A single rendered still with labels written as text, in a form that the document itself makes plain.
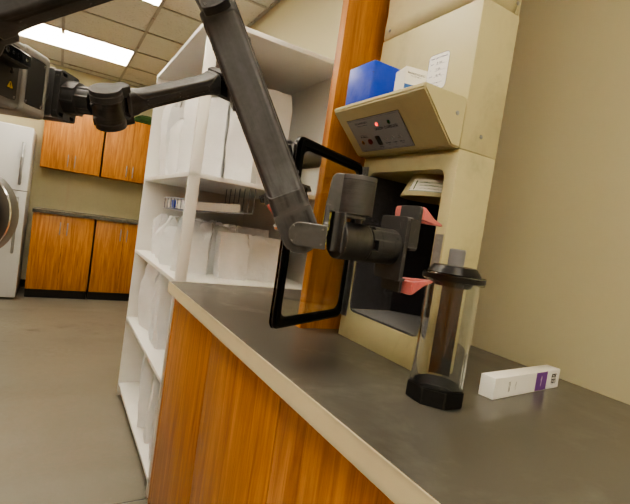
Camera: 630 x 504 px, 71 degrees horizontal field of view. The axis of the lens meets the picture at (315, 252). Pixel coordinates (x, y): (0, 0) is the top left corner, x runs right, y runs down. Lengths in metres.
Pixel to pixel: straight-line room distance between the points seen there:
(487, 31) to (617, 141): 0.44
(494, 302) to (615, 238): 0.36
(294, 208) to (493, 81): 0.56
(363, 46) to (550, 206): 0.65
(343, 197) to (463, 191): 0.37
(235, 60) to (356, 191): 0.26
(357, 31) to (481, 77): 0.42
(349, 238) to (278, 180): 0.13
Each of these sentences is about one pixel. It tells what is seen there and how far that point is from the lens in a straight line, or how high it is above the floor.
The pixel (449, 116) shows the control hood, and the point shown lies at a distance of 0.94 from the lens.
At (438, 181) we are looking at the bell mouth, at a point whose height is 1.35.
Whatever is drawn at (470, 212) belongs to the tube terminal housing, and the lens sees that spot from 0.99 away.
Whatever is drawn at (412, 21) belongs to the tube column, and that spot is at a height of 1.73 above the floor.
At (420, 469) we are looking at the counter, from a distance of 0.61.
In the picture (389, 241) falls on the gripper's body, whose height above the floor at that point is 1.21.
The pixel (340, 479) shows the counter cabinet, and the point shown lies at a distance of 0.75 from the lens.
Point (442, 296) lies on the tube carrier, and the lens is 0.78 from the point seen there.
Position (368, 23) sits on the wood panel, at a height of 1.77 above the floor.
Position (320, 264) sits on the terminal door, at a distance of 1.04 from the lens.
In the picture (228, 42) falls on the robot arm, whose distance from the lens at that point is 0.72.
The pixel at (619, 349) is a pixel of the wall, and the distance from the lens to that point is 1.23.
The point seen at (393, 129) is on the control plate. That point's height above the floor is 1.45.
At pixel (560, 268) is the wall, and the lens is 1.29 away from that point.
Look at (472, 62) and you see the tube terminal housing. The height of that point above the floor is 1.58.
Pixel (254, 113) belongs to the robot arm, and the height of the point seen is 1.36.
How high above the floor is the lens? 1.21
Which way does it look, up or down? 3 degrees down
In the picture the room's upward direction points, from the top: 9 degrees clockwise
